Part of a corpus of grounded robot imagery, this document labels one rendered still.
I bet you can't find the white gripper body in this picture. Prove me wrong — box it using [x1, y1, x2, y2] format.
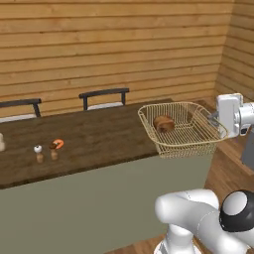
[215, 92, 245, 140]

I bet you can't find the brown bread loaf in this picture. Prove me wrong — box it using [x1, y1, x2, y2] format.
[152, 114, 176, 134]

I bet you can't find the black chair with pale seat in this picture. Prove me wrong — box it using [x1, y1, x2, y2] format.
[77, 86, 131, 112]
[0, 97, 43, 124]

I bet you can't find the orange curved shrimp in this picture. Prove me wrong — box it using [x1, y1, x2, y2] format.
[52, 138, 65, 150]

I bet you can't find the brown-topped wooden pepper shaker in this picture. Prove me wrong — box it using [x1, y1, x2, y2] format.
[49, 142, 60, 162]

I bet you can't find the white-topped wooden salt shaker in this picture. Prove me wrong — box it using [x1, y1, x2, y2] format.
[33, 144, 45, 164]

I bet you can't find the pale beige jar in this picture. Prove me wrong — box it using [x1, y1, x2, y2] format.
[0, 132, 7, 153]

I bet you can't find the tan wire basket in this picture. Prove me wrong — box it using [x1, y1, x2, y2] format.
[137, 101, 229, 160]

